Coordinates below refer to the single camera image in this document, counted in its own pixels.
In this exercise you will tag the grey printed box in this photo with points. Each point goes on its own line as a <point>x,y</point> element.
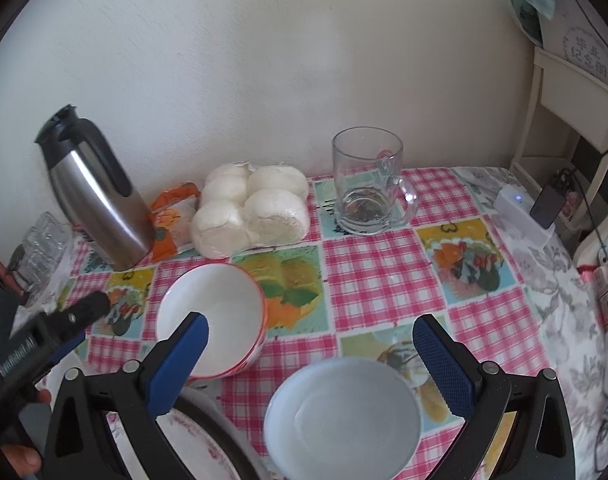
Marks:
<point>579,55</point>

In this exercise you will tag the white wooden shelf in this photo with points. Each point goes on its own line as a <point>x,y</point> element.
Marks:
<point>549,80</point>

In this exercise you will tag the large pale blue bowl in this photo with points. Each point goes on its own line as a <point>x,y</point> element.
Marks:
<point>344,420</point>

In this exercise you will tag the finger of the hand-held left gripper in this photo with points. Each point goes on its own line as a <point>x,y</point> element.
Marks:
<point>83,312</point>

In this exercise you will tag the stainless steel basin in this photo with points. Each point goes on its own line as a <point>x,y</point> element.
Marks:
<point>228,440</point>

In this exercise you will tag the stainless steel thermos jug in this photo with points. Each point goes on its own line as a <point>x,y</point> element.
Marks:
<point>98,195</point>

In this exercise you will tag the white power strip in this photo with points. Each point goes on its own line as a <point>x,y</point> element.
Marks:
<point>514,210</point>

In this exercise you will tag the strawberry print bowl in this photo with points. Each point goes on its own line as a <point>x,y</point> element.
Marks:
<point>233,310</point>

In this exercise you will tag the clear glass cup set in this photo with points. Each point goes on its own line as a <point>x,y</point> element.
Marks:
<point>46,245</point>

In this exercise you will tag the clear glass mug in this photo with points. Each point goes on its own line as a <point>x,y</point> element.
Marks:
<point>354,170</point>

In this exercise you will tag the pink checkered fruit tablecloth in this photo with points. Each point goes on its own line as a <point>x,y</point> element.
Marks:
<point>384,280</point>

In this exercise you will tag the person's left hand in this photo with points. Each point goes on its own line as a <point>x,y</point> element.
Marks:
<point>21,460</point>

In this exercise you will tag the orange snack packet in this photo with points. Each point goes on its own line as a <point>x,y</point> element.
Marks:
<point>166,225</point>

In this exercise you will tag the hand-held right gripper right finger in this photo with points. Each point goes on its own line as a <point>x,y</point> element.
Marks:
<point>441,365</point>

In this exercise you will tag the black charger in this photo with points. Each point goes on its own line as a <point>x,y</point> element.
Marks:
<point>546,207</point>

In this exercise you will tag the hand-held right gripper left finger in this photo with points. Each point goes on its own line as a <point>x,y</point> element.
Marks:
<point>176,360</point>

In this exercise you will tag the bag of steamed buns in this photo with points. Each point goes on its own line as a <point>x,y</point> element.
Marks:
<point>264,215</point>

